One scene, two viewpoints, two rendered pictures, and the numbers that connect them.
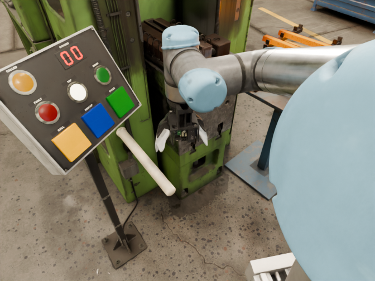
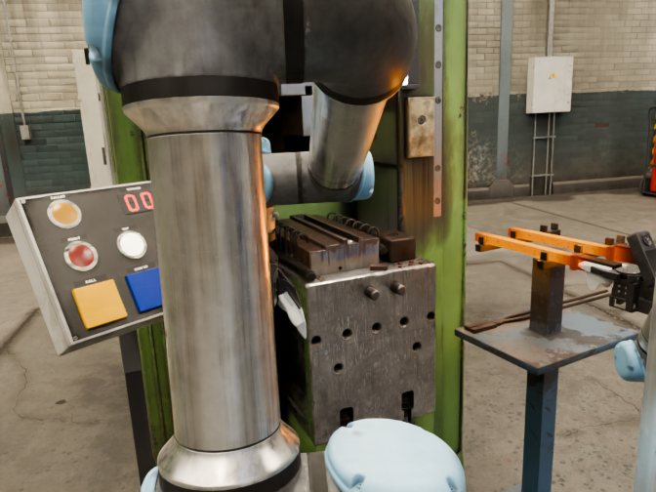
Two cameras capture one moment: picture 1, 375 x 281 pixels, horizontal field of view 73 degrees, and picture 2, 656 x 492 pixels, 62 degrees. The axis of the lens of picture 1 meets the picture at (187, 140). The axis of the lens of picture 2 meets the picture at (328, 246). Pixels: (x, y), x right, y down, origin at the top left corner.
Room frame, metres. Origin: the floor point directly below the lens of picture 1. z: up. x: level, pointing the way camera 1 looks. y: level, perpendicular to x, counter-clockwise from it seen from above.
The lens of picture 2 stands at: (-0.33, -0.32, 1.32)
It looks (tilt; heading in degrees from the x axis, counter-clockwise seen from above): 14 degrees down; 14
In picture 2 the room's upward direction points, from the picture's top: 2 degrees counter-clockwise
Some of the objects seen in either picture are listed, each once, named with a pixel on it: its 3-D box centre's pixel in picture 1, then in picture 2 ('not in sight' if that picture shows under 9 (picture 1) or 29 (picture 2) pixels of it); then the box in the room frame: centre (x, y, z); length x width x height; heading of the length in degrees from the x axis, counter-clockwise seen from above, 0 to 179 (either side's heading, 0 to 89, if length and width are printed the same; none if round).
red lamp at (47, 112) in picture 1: (47, 112); (81, 256); (0.49, 0.35, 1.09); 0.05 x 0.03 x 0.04; 127
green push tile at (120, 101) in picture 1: (120, 102); not in sight; (0.65, 0.21, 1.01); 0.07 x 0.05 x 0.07; 152
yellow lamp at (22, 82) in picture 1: (23, 82); (64, 214); (0.51, 0.38, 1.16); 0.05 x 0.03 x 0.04; 127
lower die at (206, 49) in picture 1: (167, 42); (314, 240); (1.19, 0.10, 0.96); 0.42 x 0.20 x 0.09; 37
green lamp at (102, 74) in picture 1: (102, 75); not in sight; (0.67, 0.25, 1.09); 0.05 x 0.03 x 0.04; 127
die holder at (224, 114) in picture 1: (177, 85); (334, 319); (1.23, 0.06, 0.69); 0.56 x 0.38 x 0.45; 37
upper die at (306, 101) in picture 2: not in sight; (308, 115); (1.19, 0.10, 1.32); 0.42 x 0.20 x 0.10; 37
